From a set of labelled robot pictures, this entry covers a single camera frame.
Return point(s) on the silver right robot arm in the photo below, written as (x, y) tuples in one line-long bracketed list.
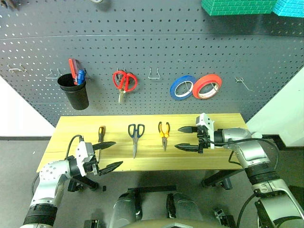
[(251, 152)]

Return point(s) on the blue marker pen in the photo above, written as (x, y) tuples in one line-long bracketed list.
[(81, 76)]

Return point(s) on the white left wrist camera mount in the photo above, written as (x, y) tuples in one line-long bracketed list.
[(82, 154)]

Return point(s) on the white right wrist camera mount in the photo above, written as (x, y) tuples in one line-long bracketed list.
[(204, 120)]

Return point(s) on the red tape roll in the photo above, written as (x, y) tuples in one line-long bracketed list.
[(204, 79)]

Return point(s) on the black metal bracket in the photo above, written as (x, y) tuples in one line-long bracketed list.
[(224, 218)]

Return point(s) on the orange black needle-nose pliers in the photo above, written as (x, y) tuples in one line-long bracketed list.
[(164, 137)]

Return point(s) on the red utility knife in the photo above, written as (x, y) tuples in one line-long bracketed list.
[(72, 69)]

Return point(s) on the black table foot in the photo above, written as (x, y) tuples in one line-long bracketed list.
[(85, 183), (218, 179)]

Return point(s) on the blue tape roll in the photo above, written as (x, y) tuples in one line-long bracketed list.
[(172, 89)]

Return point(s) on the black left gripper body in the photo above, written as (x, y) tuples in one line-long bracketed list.
[(91, 168)]

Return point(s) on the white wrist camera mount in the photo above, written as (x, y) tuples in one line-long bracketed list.
[(82, 154), (204, 120)]

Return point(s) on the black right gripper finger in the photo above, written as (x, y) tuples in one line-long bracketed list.
[(188, 130), (187, 147)]

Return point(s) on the teal brick pattern block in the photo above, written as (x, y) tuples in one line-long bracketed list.
[(289, 7)]

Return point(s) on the grey metal pegboard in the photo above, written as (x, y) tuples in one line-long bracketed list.
[(152, 47)]

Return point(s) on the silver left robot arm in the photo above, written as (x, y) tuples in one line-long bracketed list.
[(51, 169)]

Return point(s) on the green brick pattern block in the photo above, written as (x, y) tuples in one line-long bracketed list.
[(237, 7)]

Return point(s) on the black plastic cup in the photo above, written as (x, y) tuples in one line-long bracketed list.
[(76, 99)]

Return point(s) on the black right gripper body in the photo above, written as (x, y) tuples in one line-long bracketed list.
[(203, 140)]

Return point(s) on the grey rounded robot leg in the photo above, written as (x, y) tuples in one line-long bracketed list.
[(124, 209), (185, 206)]

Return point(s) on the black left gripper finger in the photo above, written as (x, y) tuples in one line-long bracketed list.
[(104, 145), (110, 167)]

